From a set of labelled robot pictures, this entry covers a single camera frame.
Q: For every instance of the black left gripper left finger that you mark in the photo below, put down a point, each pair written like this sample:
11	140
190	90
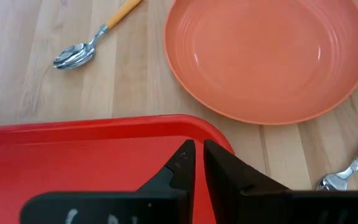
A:
154	205

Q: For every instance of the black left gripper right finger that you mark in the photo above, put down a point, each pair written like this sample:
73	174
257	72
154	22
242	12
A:
259	205

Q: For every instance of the orange ribbed plate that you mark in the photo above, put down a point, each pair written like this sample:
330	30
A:
266	62

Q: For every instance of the red plastic tray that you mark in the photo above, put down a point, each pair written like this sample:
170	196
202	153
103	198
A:
73	161

